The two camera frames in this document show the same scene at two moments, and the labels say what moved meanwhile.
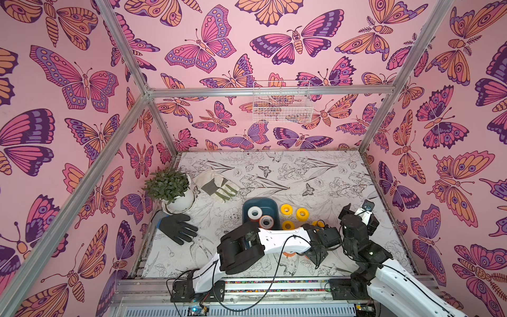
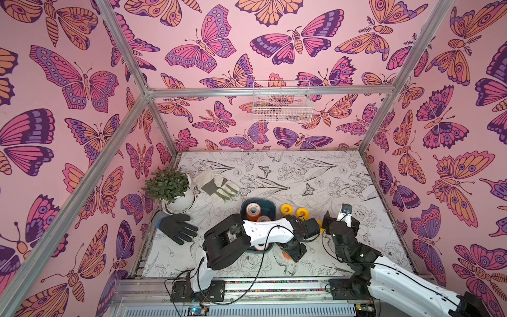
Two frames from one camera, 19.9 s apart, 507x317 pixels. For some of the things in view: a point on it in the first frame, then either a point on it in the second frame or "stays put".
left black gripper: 317,261 to 298,255
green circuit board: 198,311 stays put
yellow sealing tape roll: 288,212 stays put
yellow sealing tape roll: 302,218 stays put
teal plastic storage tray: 269,206 stays put
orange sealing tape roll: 254,212 to 264,218
